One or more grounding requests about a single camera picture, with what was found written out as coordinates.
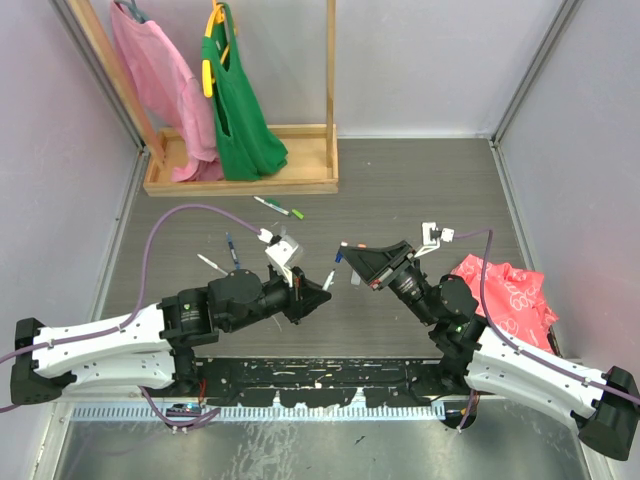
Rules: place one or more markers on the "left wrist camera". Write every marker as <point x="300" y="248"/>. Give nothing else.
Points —
<point x="282" y="252"/>

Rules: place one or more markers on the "light green pen cap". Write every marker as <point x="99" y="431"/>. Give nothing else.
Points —
<point x="298" y="214"/>

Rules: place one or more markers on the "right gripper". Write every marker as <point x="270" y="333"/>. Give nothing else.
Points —
<point x="367" y="261"/>

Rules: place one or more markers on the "white pen black tip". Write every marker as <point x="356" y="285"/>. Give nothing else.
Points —
<point x="329" y="280"/>

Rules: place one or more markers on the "wooden clothes rack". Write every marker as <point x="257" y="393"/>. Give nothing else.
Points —
<point x="312" y="160"/>

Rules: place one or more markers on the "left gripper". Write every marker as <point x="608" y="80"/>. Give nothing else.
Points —
<point x="304" y="296"/>

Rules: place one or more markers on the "pink shirt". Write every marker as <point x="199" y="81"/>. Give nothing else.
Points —
<point x="166" y="86"/>

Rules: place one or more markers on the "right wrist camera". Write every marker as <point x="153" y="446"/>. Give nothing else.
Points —
<point x="433" y="237"/>

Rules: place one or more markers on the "translucent highlighter body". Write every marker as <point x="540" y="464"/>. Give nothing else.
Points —
<point x="355" y="279"/>

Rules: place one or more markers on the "red patterned cloth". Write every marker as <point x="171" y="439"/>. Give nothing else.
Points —
<point x="517" y="304"/>

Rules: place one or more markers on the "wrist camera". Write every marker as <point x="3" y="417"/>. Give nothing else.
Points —
<point x="433" y="237"/>
<point x="282" y="252"/>

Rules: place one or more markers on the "dark green pen cap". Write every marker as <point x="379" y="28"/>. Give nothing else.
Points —
<point x="272" y="203"/>

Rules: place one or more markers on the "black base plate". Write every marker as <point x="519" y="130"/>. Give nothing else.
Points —
<point x="315" y="382"/>

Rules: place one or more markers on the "yellow hanger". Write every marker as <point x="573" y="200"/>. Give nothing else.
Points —
<point x="220" y="64"/>

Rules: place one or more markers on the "white pen green tip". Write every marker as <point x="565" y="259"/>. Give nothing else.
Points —
<point x="212" y="264"/>

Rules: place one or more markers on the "blue grey hanger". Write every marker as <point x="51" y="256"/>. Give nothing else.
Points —
<point x="135" y="12"/>

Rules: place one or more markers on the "green tank top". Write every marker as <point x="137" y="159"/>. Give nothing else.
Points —
<point x="247" y="148"/>

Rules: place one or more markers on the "blue pen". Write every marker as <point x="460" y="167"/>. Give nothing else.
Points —
<point x="232" y="250"/>

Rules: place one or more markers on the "grey slotted cable duct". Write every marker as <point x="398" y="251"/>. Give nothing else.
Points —
<point x="137" y="411"/>

